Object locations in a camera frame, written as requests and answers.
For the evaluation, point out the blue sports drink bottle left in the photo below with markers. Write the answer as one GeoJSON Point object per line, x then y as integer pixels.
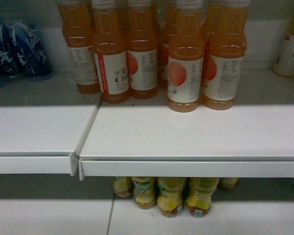
{"type": "Point", "coordinates": [8, 65]}

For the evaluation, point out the lemon tea bottle below shelf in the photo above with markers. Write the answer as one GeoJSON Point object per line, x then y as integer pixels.
{"type": "Point", "coordinates": [198, 201]}

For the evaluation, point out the peach juice bottle back left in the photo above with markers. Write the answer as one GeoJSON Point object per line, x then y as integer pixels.
{"type": "Point", "coordinates": [78, 30]}

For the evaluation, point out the blue sports drink bottle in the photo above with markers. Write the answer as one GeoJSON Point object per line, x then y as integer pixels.
{"type": "Point", "coordinates": [30, 50]}
{"type": "Point", "coordinates": [8, 65]}

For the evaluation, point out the peach juice bottle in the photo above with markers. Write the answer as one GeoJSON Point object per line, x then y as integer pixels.
{"type": "Point", "coordinates": [78, 30]}
{"type": "Point", "coordinates": [227, 50]}
{"type": "Point", "coordinates": [186, 53]}
{"type": "Point", "coordinates": [141, 45]}

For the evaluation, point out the green yellow tea bottle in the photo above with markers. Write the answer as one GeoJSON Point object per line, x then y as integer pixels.
{"type": "Point", "coordinates": [169, 201]}

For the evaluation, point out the white shelf with juice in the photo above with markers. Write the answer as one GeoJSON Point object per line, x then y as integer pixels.
{"type": "Point", "coordinates": [254, 138]}

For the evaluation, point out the peach juice bottle front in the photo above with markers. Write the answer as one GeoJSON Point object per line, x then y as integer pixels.
{"type": "Point", "coordinates": [186, 53]}

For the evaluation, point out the peach juice bottle middle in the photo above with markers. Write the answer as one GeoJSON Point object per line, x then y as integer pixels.
{"type": "Point", "coordinates": [141, 45]}

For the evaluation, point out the peach juice bottle right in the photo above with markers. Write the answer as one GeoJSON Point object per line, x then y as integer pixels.
{"type": "Point", "coordinates": [227, 50]}

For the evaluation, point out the yellow juice bottle white label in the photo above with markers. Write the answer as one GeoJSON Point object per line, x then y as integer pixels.
{"type": "Point", "coordinates": [284, 62]}

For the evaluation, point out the peach juice bottle C100 label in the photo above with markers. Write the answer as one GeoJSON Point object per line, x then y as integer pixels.
{"type": "Point", "coordinates": [110, 53]}

